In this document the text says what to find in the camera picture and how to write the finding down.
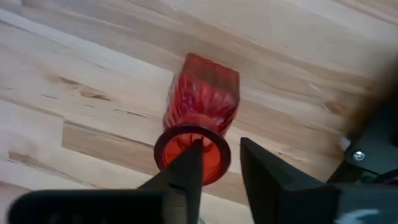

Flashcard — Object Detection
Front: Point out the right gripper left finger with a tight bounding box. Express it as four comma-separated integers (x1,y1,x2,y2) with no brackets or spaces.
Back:
7,138,205,224

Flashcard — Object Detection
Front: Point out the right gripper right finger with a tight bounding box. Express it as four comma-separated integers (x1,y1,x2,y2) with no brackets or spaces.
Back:
239,136,398,224

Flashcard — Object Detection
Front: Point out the red ribbed bell vase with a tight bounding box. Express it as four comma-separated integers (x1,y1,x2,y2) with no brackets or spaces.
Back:
154,52,241,187

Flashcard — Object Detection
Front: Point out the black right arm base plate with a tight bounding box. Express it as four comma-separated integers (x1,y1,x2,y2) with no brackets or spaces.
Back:
326,58,398,187

